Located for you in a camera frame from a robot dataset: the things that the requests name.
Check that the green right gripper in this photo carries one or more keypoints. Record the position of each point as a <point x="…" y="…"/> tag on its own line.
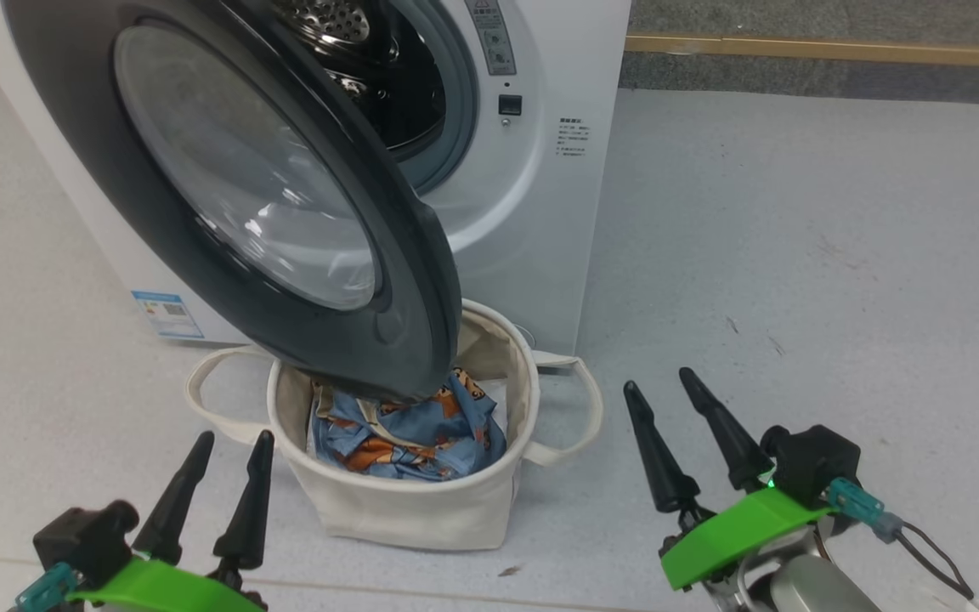
<point x="736" y="531"/>

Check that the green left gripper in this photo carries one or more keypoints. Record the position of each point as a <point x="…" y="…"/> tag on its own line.
<point x="166" y="591"/>

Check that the blue patterned garment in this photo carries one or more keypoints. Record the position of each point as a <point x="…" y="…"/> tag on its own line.
<point x="421" y="442"/>

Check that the grey washing machine door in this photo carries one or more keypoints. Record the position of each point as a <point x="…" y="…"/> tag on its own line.
<point x="404" y="280"/>

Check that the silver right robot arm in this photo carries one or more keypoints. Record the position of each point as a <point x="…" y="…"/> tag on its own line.
<point x="812" y="591"/>

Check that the cream canvas laundry basket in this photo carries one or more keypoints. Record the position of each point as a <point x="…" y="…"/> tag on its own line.
<point x="413" y="510"/>

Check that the white front-load washing machine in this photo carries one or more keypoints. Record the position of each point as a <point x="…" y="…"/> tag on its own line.
<point x="540" y="212"/>

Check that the black door latch socket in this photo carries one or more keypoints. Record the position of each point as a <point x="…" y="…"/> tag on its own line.
<point x="510" y="104"/>

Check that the grey rubber door gasket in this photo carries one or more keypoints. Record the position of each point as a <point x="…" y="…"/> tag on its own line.
<point x="460" y="110"/>

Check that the perforated steel washer drum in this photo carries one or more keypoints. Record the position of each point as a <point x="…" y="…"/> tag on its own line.
<point x="387" y="76"/>

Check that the blue energy label sticker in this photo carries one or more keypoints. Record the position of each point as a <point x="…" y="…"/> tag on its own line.
<point x="166" y="314"/>

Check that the small black text label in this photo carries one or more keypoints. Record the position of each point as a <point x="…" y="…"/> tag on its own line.
<point x="572" y="137"/>

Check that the grey warning sticker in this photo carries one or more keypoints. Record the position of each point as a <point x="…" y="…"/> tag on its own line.
<point x="491" y="38"/>

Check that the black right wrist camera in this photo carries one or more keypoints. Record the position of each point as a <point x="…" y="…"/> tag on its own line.
<point x="812" y="463"/>

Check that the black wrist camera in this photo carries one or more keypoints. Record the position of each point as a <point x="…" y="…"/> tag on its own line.
<point x="812" y="463"/>
<point x="86" y="540"/>

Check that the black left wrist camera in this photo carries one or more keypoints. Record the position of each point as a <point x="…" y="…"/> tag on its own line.
<point x="86" y="540"/>

